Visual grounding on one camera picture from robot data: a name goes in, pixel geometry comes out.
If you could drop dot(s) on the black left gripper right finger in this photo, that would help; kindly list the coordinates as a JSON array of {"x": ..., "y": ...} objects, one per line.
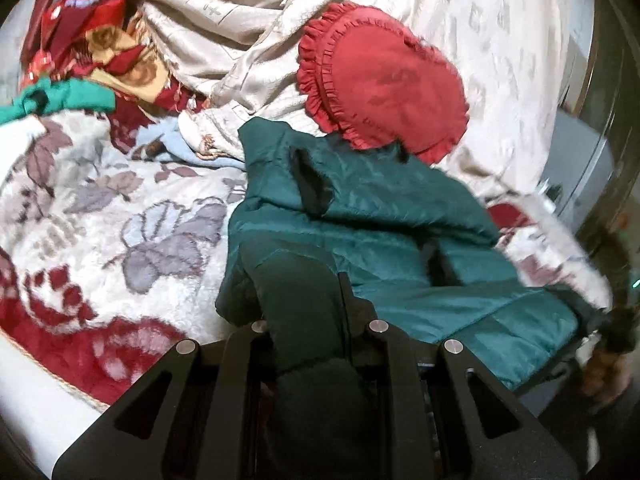
[{"x": 433, "y": 411}]

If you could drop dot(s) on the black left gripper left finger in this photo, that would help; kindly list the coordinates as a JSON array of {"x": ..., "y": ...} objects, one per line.
[{"x": 193, "y": 415}]

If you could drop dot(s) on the teal quilted puffer jacket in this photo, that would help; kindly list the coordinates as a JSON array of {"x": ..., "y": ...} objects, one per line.
[{"x": 414, "y": 243}]

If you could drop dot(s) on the floral white red blanket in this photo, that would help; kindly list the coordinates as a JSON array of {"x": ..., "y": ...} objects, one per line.
[{"x": 107, "y": 261}]

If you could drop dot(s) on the light blue cloth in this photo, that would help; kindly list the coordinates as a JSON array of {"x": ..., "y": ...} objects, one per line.
[{"x": 163, "y": 142}]

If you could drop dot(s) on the bright green cloth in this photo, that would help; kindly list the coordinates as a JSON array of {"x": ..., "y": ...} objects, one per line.
[{"x": 47, "y": 97}]

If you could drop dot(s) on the red ruffled heart pillow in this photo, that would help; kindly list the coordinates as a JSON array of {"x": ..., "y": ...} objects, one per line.
[{"x": 370, "y": 79}]

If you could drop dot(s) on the beige patterned bed cover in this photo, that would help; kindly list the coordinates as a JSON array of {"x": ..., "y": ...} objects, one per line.
[{"x": 510, "y": 54}]

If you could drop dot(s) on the red gold floral cloth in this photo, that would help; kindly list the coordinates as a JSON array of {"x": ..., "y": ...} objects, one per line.
[{"x": 102, "y": 41}]

